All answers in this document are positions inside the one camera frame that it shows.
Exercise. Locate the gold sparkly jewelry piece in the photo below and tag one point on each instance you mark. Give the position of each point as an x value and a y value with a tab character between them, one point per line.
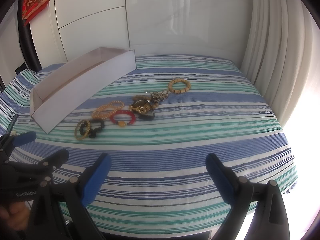
141	106

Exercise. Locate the silver keychain charm cluster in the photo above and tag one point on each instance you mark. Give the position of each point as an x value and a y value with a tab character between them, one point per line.
158	96

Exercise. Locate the person left hand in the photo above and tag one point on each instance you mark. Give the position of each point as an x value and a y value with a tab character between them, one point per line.
16	216

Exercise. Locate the white curtain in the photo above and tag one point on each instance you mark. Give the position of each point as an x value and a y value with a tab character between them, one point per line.
280	53

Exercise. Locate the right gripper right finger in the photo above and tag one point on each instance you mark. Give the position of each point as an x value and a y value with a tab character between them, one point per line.
270	218

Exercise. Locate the gold bangle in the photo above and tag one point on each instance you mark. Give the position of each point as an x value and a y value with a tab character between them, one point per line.
82	130

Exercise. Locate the white cardboard box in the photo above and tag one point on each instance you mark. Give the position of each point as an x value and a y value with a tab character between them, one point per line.
66	88

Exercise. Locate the black door frame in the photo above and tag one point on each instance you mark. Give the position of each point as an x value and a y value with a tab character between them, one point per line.
27	46

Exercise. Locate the striped bed sheet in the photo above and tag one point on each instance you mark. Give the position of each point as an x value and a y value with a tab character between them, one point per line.
158	185

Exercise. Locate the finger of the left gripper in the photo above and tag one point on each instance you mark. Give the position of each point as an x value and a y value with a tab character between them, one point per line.
23	139
53	162

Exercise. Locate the white wardrobe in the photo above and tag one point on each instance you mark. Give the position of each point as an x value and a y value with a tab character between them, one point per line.
217	28

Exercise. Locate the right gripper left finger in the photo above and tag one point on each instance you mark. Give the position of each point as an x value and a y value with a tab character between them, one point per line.
81	191

